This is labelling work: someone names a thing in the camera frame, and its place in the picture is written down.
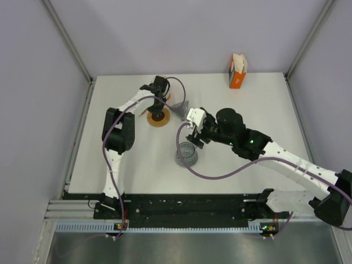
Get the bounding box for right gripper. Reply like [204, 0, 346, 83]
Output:
[186, 115, 235, 149]

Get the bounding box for grey glass server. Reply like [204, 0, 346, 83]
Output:
[174, 142, 199, 167]

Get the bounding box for wooden ring with hole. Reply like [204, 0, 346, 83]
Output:
[146, 107, 171, 129]

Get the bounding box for grey ribbed glass dripper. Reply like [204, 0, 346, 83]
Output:
[169, 100, 189, 121]

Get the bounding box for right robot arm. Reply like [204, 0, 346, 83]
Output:
[186, 108, 351, 229]

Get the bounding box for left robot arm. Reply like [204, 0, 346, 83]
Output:
[102, 76, 171, 218]

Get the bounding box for orange filter box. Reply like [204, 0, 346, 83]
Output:
[229, 55, 248, 89]

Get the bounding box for paper coffee filters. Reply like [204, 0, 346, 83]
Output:
[233, 53, 246, 74]

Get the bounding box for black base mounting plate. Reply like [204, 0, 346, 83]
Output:
[93, 190, 289, 228]

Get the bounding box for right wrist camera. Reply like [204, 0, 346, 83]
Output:
[186, 108, 206, 132]

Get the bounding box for left aluminium corner post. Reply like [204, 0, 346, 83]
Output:
[41, 0, 94, 83]

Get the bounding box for aluminium corner post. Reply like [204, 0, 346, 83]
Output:
[41, 0, 94, 83]
[284, 0, 337, 81]

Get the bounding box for slotted cable duct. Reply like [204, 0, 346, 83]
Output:
[56, 222, 278, 234]

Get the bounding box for right aluminium corner post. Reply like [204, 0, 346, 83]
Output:
[284, 0, 337, 81]

